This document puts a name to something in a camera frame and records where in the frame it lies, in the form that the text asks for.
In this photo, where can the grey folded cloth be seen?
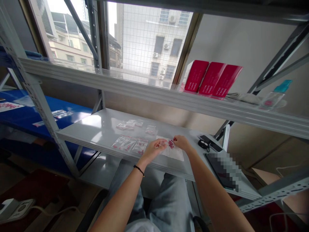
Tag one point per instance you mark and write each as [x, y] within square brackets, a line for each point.
[246, 97]

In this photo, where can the black smartphone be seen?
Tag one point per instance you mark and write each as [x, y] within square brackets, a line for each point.
[212, 143]

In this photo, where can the person's right hand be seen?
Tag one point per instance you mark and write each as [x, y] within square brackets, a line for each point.
[185, 143]

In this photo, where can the person's left hand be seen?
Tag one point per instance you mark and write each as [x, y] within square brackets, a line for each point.
[150, 152]

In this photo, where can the blue folded cloth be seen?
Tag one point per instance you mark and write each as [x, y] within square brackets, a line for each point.
[33, 54]

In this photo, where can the grey metal shelf rack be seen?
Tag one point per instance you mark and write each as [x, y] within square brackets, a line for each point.
[91, 125]

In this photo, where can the window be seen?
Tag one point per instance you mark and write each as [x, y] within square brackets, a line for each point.
[144, 36]

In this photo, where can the black round earbud case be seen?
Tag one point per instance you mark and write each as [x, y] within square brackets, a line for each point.
[203, 144]

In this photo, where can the red carton box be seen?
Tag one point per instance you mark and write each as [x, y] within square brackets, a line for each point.
[228, 82]
[196, 76]
[212, 78]

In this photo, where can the pile of pink beads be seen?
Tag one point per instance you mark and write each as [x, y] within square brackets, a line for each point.
[171, 144]

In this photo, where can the black tablet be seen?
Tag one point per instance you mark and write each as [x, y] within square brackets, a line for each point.
[213, 164]

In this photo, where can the person's legs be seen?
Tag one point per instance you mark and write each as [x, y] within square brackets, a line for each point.
[166, 200]

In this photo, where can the white power strip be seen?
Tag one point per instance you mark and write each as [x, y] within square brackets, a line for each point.
[17, 209]

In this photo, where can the clear plastic bag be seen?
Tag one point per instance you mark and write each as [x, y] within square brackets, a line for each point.
[164, 143]

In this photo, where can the white paper sheet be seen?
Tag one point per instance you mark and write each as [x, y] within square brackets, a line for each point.
[173, 153]

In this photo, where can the group of bead-filled zip bags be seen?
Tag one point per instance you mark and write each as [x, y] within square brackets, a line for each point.
[124, 142]

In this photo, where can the clear spray bottle teal cap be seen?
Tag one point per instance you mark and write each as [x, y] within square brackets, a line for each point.
[274, 97]

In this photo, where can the blue table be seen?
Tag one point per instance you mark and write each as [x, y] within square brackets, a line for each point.
[24, 119]

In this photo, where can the cardboard box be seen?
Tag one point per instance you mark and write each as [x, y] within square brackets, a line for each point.
[268, 177]

